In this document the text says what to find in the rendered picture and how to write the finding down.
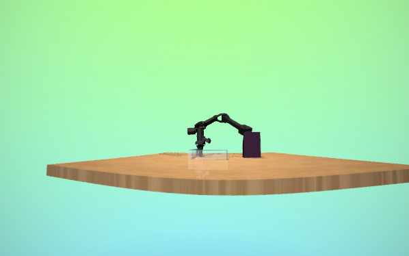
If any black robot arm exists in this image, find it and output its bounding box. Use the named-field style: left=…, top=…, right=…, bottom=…
left=187, top=113, right=252, bottom=144

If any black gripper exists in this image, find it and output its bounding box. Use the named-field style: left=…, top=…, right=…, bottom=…
left=195, top=134, right=205, bottom=150

